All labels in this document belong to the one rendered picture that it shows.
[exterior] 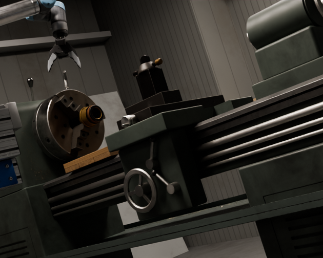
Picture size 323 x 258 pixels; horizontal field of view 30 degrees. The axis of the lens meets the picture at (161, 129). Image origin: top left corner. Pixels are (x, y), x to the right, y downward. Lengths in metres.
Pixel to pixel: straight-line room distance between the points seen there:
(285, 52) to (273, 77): 0.08
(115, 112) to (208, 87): 1.13
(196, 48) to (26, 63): 1.73
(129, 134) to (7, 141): 0.40
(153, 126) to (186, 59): 3.71
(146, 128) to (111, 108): 4.14
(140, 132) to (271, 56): 0.50
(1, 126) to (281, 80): 0.92
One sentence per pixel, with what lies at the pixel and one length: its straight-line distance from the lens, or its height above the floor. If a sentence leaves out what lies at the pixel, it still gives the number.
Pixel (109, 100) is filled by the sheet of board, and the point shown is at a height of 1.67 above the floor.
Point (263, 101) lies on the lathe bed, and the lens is 1.84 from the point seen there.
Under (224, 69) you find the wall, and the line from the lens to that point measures 5.52.
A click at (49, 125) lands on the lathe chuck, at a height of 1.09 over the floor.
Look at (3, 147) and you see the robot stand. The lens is 2.02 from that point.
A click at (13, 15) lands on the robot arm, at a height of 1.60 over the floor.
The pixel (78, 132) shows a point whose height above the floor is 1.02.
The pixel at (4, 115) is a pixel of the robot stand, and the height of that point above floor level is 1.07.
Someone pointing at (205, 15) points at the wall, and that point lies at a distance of 5.61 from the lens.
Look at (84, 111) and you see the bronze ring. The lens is 2.60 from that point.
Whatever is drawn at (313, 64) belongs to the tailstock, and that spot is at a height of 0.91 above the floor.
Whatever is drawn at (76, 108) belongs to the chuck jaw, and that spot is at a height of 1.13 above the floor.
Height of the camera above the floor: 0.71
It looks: 5 degrees up
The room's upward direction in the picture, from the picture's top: 17 degrees counter-clockwise
